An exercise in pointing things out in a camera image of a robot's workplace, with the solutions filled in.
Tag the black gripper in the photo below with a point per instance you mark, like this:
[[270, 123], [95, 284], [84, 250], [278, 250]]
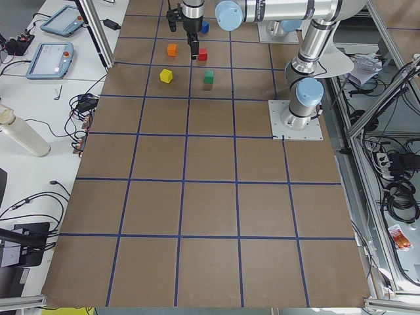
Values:
[[192, 27]]

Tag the red wooden block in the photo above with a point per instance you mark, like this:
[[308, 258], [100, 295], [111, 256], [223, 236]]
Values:
[[203, 55]]

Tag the blue wooden block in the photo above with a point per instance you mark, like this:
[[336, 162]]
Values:
[[205, 27]]

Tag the orange wooden block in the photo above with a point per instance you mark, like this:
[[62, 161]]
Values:
[[172, 50]]

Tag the green wooden block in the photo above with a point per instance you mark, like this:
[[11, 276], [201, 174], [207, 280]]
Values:
[[209, 76]]

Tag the yellow wooden block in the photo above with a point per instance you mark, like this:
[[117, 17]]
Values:
[[166, 76]]

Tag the black power adapter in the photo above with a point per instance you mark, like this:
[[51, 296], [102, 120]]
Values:
[[111, 24]]

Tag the far teach pendant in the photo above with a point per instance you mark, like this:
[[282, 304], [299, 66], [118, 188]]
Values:
[[64, 22]]

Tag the teach pendant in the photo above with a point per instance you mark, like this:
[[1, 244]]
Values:
[[51, 61], [64, 22]]

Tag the near teach pendant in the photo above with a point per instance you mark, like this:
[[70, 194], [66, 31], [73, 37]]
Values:
[[51, 61]]

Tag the allen key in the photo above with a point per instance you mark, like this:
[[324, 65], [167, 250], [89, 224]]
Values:
[[58, 93]]

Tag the white bottle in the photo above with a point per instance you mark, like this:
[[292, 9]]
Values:
[[22, 133]]

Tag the red snack packet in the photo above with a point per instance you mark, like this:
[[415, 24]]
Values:
[[400, 240]]

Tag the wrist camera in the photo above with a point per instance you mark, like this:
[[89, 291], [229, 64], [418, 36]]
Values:
[[174, 16]]

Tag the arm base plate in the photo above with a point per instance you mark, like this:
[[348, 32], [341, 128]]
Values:
[[265, 37], [286, 126]]

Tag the aluminium frame post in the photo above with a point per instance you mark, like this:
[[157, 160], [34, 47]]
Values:
[[90, 17]]

